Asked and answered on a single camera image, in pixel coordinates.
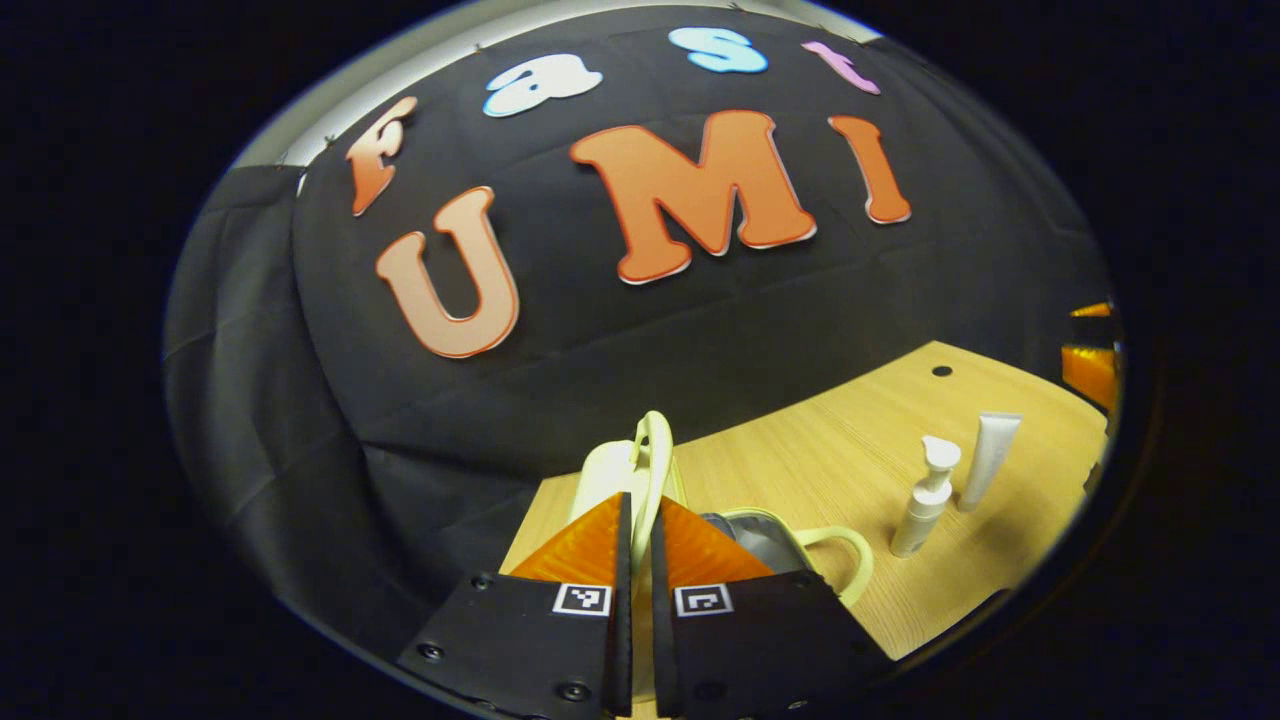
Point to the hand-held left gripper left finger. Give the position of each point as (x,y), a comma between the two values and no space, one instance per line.
(624,600)

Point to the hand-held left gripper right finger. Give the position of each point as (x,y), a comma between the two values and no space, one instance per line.
(662,640)

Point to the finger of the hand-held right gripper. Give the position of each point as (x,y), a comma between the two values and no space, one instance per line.
(1090,375)
(1092,310)

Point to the white squeeze tube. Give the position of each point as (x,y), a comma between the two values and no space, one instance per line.
(988,460)

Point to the white pump bottle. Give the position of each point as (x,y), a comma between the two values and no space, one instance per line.
(920,520)

